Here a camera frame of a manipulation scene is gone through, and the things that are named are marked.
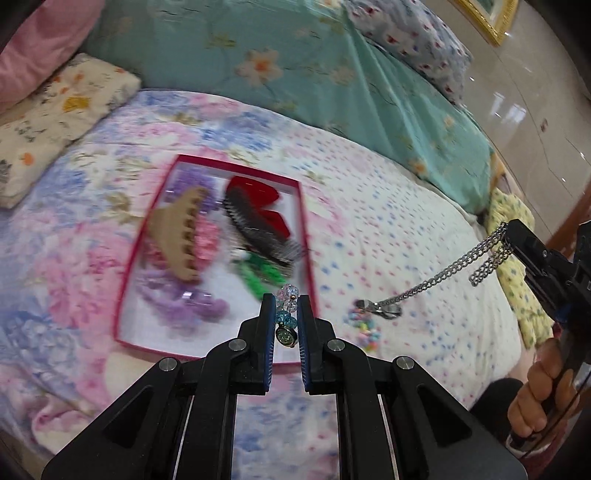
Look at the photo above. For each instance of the yellow floral cloth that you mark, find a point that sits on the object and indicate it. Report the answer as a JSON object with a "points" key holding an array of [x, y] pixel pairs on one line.
{"points": [[534, 324]]}

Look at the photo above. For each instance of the lilac fabric scrunchie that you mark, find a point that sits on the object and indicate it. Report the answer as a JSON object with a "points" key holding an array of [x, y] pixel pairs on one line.
{"points": [[179, 304]]}

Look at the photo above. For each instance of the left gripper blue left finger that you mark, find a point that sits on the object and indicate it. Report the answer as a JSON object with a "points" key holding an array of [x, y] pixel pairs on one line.
{"points": [[255, 366]]}

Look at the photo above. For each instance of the tan hair claw clip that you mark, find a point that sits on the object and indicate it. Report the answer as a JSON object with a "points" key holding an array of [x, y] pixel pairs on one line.
{"points": [[171, 227]]}

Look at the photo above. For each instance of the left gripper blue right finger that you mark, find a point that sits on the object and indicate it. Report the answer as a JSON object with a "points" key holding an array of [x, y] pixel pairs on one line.
{"points": [[313, 335]]}

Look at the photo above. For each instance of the teal floral duvet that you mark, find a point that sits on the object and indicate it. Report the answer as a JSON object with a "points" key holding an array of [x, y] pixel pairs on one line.
{"points": [[307, 61]]}

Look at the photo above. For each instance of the green hair accessory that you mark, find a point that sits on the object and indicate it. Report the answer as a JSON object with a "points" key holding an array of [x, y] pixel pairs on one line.
{"points": [[259, 275]]}

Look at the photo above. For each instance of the pink frilly scrunchie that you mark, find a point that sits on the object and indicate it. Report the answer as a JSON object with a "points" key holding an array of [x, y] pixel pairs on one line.
{"points": [[206, 242]]}

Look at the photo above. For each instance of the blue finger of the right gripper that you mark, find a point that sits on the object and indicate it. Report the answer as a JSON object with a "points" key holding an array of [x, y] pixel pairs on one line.
{"points": [[540, 272]]}

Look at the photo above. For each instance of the gold framed picture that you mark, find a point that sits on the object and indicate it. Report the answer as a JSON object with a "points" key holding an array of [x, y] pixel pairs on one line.
{"points": [[493, 19]]}

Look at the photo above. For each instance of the floral bed sheet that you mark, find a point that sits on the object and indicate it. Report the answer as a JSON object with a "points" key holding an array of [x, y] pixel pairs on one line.
{"points": [[374, 232]]}

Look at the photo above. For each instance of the pink quilted blanket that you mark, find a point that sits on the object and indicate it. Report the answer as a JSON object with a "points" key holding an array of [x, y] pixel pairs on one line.
{"points": [[45, 40]]}

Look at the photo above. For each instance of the red jewelry tray box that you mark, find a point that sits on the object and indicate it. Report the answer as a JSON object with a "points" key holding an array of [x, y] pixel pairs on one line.
{"points": [[137, 325]]}

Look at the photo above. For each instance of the red velvet bow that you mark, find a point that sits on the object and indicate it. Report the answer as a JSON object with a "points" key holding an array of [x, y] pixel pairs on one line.
{"points": [[261, 197]]}

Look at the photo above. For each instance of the person's right hand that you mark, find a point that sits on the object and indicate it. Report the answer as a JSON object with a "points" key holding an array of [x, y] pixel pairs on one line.
{"points": [[544, 380]]}

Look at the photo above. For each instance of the black hair comb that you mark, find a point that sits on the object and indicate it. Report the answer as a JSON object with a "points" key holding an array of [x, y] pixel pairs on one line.
{"points": [[260, 235]]}

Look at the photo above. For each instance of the white patterned pillow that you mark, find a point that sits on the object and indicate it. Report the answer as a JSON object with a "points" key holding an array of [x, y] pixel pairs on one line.
{"points": [[411, 32]]}

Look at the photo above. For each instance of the cream panda print pillow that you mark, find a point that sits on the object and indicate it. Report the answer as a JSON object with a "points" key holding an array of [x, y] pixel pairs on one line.
{"points": [[35, 131]]}

